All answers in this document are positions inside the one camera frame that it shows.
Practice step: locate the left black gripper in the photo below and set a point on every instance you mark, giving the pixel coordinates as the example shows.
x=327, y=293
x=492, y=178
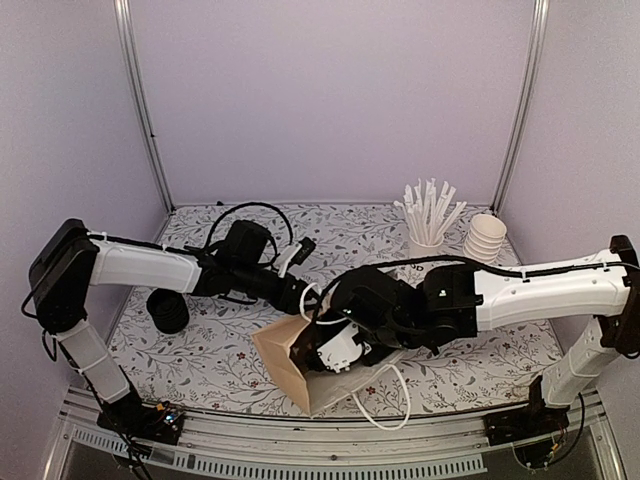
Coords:
x=292, y=304

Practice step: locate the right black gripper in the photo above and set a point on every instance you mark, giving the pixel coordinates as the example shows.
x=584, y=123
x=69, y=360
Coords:
x=372, y=360

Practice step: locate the brown paper bag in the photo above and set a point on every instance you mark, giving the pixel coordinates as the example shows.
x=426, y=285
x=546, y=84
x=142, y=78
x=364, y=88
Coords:
x=316, y=365

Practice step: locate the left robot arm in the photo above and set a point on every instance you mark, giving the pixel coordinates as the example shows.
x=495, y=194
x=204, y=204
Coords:
x=76, y=259

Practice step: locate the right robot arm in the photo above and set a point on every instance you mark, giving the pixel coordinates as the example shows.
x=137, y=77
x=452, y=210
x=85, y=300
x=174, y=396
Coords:
x=462, y=297

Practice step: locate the cup holding straws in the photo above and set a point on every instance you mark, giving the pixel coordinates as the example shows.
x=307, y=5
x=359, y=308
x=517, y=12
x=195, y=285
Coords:
x=418, y=249

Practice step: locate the stack of black lids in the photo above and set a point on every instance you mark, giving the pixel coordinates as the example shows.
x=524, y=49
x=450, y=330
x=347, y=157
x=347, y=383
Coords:
x=168, y=310

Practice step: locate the floral table mat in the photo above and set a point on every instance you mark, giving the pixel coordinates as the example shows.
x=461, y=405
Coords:
x=212, y=364

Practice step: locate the bundle of wrapped straws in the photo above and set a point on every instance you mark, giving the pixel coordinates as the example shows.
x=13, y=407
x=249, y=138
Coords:
x=429, y=210

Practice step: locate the stack of white paper cups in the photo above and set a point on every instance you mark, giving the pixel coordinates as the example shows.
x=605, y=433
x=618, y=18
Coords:
x=485, y=238

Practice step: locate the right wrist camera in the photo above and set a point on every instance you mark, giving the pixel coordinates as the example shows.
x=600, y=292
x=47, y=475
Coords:
x=343, y=349

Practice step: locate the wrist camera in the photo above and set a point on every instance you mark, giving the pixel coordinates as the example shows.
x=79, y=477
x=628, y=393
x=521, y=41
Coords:
x=343, y=349
x=294, y=254

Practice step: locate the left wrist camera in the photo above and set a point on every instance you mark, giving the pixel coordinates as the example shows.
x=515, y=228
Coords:
x=294, y=254

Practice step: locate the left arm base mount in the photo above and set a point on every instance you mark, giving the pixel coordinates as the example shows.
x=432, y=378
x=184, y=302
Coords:
x=130, y=416

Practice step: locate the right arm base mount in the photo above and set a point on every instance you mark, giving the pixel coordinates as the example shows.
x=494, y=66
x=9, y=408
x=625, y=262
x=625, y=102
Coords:
x=533, y=419

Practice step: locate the front aluminium rail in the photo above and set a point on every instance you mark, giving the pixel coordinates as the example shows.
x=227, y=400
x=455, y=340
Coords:
x=215, y=445

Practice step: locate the left aluminium frame post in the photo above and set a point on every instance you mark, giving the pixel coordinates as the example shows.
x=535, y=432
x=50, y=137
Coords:
x=133, y=70

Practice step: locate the aluminium frame post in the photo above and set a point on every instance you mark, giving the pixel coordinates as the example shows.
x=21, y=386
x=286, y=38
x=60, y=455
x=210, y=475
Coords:
x=133, y=70
x=533, y=58

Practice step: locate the right aluminium frame post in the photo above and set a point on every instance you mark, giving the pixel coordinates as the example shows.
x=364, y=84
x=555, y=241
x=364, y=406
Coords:
x=533, y=58

